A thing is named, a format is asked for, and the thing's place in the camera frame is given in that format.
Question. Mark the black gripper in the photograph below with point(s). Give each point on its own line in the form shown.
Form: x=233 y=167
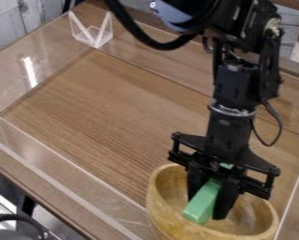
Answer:
x=222 y=155

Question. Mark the brown wooden bowl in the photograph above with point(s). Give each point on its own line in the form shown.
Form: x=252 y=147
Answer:
x=252 y=221

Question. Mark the green rectangular block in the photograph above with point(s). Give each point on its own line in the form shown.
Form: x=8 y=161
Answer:
x=198 y=210

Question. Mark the clear acrylic tray walls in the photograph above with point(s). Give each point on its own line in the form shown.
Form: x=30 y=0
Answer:
x=87 y=115

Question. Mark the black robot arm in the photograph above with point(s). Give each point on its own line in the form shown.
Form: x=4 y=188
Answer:
x=245 y=49

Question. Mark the clear acrylic corner bracket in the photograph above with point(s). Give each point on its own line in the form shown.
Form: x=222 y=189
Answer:
x=94 y=36

